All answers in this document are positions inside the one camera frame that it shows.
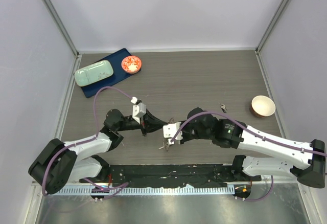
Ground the right aluminium frame post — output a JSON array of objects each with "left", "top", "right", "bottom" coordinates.
[{"left": 255, "top": 0, "right": 291, "bottom": 55}]

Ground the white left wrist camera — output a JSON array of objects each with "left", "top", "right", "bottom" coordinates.
[{"left": 131, "top": 97, "right": 146, "bottom": 124}]

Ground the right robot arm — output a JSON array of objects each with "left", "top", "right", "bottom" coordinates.
[{"left": 172, "top": 107, "right": 326, "bottom": 189}]

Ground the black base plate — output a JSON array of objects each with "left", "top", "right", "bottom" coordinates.
[{"left": 107, "top": 163, "right": 261, "bottom": 188}]

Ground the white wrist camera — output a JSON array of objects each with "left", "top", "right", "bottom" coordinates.
[
  {"left": 131, "top": 97, "right": 146, "bottom": 124},
  {"left": 162, "top": 122, "right": 183, "bottom": 146}
]

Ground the orange patterned small bowl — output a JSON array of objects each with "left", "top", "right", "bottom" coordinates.
[{"left": 121, "top": 56, "right": 142, "bottom": 74}]

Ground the metal disc keyring holder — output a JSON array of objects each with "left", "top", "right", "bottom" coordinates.
[{"left": 159, "top": 118, "right": 175, "bottom": 151}]

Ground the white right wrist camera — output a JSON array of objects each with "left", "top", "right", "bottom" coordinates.
[{"left": 162, "top": 122, "right": 183, "bottom": 146}]

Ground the left aluminium frame post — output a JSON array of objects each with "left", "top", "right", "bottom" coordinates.
[{"left": 42, "top": 0, "right": 79, "bottom": 57}]

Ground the pale green oblong dish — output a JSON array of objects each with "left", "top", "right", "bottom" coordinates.
[{"left": 74, "top": 60, "right": 114, "bottom": 87}]

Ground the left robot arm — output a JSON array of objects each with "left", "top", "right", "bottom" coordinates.
[{"left": 28, "top": 109, "right": 167, "bottom": 195}]

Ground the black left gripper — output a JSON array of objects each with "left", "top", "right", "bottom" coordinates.
[{"left": 116, "top": 108, "right": 166, "bottom": 136}]

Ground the white slotted cable duct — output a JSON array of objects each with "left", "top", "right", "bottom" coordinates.
[{"left": 53, "top": 185, "right": 235, "bottom": 196}]

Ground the aluminium frame post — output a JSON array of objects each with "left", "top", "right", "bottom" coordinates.
[
  {"left": 42, "top": 0, "right": 79, "bottom": 57},
  {"left": 255, "top": 0, "right": 291, "bottom": 55}
]

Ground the silver black key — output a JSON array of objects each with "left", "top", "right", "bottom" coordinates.
[{"left": 220, "top": 104, "right": 227, "bottom": 113}]

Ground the red cream bowl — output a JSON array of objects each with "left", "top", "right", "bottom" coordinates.
[{"left": 250, "top": 95, "right": 276, "bottom": 118}]

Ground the dark blue tray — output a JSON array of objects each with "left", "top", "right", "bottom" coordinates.
[{"left": 74, "top": 48, "right": 132, "bottom": 98}]

